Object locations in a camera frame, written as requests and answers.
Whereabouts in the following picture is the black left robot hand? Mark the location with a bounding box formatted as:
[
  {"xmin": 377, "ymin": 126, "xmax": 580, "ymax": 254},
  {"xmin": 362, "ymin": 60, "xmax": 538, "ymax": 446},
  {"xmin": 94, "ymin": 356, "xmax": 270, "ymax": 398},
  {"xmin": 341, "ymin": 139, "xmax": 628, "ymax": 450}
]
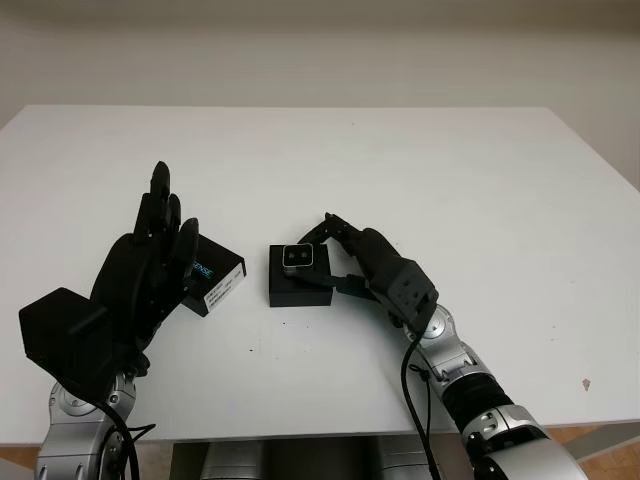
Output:
[{"xmin": 89, "ymin": 160, "xmax": 202, "ymax": 374}]

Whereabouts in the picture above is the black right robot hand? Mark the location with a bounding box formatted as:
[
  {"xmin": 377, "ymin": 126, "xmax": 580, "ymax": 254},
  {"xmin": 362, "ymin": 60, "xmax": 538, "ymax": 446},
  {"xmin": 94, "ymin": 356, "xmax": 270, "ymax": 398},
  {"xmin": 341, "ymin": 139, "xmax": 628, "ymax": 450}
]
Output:
[{"xmin": 294, "ymin": 212, "xmax": 402, "ymax": 302}]

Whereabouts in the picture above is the small silver camera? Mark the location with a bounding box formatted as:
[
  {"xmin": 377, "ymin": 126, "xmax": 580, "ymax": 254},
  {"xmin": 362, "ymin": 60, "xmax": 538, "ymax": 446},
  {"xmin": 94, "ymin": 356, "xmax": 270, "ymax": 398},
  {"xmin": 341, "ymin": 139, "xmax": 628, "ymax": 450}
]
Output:
[{"xmin": 279, "ymin": 244, "xmax": 317, "ymax": 278}]

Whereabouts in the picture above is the black printed box lid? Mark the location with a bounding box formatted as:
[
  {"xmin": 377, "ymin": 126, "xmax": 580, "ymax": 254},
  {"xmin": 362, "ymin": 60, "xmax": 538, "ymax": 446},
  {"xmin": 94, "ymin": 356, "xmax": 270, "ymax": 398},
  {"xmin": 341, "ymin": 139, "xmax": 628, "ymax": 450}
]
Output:
[{"xmin": 179, "ymin": 237, "xmax": 247, "ymax": 319}]

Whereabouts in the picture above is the silver right robot thigh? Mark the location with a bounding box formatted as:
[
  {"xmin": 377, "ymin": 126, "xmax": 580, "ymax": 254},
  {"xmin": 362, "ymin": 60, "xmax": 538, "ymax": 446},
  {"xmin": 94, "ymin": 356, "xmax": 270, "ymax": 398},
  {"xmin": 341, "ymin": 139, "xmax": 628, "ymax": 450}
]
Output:
[{"xmin": 377, "ymin": 438, "xmax": 427, "ymax": 480}]

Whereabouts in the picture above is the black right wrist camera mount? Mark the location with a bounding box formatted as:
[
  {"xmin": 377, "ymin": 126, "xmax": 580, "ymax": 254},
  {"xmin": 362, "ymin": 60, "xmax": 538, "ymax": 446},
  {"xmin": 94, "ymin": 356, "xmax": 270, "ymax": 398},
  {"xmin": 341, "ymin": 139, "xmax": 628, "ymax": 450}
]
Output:
[{"xmin": 369, "ymin": 258, "xmax": 441, "ymax": 335}]

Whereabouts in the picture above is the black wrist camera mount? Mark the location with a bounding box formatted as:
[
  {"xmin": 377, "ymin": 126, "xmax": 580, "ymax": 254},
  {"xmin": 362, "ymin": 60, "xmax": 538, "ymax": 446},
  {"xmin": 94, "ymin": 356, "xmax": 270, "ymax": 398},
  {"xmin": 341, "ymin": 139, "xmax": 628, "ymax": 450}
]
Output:
[
  {"xmin": 369, "ymin": 258, "xmax": 441, "ymax": 335},
  {"xmin": 18, "ymin": 287, "xmax": 122, "ymax": 397}
]

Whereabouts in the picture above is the black camera box base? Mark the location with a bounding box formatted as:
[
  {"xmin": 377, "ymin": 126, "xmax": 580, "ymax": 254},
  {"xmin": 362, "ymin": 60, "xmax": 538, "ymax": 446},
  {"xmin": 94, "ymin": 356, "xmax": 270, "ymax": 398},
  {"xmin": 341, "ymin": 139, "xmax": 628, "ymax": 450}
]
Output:
[{"xmin": 268, "ymin": 243, "xmax": 334, "ymax": 308}]

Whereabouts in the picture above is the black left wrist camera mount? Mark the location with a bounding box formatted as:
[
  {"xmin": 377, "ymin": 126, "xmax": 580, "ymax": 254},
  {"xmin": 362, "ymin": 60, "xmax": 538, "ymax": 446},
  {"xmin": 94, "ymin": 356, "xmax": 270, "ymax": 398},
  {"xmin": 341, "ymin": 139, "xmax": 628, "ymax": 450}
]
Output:
[{"xmin": 18, "ymin": 287, "xmax": 122, "ymax": 397}]

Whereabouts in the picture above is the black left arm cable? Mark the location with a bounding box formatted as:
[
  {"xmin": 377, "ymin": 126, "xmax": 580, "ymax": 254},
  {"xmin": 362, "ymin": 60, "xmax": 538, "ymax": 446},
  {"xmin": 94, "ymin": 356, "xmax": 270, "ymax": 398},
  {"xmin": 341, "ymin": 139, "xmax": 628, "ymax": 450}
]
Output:
[{"xmin": 99, "ymin": 399, "xmax": 157, "ymax": 480}]

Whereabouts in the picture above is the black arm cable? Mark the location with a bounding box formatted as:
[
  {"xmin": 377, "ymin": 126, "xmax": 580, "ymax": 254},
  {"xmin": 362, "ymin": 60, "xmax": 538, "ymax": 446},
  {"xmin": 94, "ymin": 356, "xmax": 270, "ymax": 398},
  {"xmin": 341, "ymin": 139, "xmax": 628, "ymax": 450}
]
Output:
[
  {"xmin": 99, "ymin": 399, "xmax": 157, "ymax": 480},
  {"xmin": 402, "ymin": 324, "xmax": 437, "ymax": 480}
]

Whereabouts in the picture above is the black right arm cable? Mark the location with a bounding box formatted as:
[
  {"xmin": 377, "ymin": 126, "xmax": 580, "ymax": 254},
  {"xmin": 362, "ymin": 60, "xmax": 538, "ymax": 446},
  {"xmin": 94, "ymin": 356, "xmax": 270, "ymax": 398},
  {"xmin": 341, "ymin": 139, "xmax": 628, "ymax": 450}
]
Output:
[{"xmin": 402, "ymin": 324, "xmax": 437, "ymax": 480}]

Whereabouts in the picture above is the white table leg frame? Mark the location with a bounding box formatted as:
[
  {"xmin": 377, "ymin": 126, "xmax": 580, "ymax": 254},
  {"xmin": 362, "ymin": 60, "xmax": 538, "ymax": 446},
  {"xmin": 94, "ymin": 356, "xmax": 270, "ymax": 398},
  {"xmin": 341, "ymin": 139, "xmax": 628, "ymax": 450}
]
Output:
[{"xmin": 549, "ymin": 427, "xmax": 640, "ymax": 464}]

